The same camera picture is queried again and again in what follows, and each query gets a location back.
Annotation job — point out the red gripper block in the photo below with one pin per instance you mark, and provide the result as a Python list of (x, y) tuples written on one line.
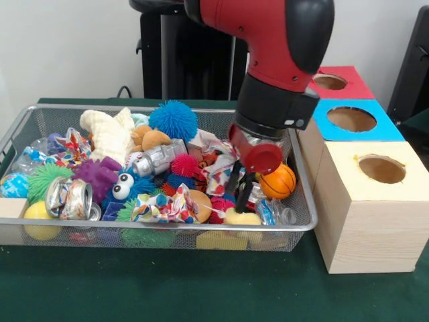
[(263, 159)]

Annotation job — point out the dark green side tablecloth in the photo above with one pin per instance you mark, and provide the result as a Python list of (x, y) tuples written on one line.
[(419, 134)]

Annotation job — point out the blue globe ball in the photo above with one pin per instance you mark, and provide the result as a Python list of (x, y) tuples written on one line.
[(13, 185)]

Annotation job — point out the black upright panel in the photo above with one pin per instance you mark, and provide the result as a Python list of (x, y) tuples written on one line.
[(414, 67)]

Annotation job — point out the blue spiky rubber ball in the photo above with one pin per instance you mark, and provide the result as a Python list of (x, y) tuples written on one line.
[(172, 120)]

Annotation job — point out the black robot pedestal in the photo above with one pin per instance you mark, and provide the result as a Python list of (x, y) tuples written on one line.
[(187, 67)]

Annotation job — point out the cream waffle cloth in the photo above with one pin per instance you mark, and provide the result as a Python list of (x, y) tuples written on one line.
[(107, 134)]

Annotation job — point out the green spiky rubber ball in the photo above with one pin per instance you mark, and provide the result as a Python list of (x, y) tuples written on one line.
[(43, 181)]

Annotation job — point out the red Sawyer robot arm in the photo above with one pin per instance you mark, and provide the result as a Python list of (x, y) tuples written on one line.
[(261, 33)]

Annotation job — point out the orange toy basketball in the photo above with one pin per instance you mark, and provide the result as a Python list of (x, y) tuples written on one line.
[(278, 181)]

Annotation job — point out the wooden box with three holes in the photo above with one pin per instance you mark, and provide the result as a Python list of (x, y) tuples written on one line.
[(375, 234)]

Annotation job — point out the yellow ball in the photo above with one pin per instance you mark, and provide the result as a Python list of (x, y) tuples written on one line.
[(33, 211)]

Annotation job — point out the silver toy robot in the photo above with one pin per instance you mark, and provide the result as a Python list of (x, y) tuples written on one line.
[(157, 157)]

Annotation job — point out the purple knobby rubber ball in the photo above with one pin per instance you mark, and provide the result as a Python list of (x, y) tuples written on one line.
[(97, 176)]

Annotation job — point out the crushed silver drink can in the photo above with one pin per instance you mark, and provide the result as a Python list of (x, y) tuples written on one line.
[(68, 199)]

